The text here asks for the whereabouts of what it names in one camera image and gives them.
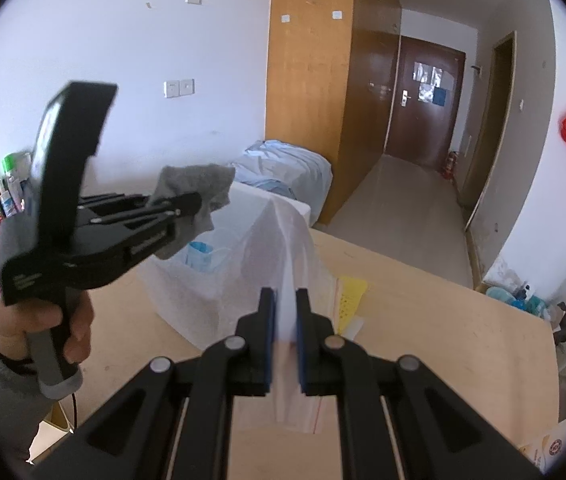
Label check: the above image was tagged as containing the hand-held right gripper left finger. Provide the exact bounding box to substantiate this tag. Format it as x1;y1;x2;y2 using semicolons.
33;287;279;480

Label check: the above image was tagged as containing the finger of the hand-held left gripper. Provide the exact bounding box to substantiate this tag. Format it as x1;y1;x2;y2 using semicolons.
77;191;154;217
63;191;204;291

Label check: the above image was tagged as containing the wooden wardrobe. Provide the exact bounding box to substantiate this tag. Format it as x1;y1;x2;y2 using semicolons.
264;0;404;226

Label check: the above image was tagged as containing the brown side door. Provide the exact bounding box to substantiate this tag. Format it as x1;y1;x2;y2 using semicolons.
458;30;518;211

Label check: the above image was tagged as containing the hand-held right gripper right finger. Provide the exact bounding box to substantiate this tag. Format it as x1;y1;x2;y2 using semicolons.
294;287;546;480

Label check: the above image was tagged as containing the white foam box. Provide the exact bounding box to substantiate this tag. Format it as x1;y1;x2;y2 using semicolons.
138;180;312;351

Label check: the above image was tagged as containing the grey cloth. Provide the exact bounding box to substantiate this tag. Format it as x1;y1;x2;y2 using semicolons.
150;162;236;260

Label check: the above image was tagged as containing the white lotion pump bottle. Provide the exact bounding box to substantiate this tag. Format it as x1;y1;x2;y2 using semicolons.
518;414;566;476

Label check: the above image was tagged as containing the person's left hand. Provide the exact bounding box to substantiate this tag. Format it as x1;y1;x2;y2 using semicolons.
0;291;96;366

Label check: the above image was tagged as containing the blue detergent bottle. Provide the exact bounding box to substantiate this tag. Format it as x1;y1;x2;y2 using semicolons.
513;285;548;317

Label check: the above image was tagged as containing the clear plastic zip bag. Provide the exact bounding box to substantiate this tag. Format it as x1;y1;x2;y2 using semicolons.
215;195;369;433

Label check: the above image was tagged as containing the yellow foam net sleeve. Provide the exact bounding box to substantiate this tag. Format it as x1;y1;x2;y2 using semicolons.
335;275;369;333

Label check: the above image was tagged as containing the double white wall outlet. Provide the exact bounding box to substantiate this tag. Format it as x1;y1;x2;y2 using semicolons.
163;78;195;99

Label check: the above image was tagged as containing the dark brown entrance door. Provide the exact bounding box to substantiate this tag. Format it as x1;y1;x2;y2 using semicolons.
383;35;466;171

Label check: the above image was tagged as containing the black cable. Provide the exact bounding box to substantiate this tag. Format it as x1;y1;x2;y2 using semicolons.
65;394;80;432

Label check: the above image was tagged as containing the light blue bedding bundle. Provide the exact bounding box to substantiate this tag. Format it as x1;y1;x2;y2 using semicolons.
230;139;334;226

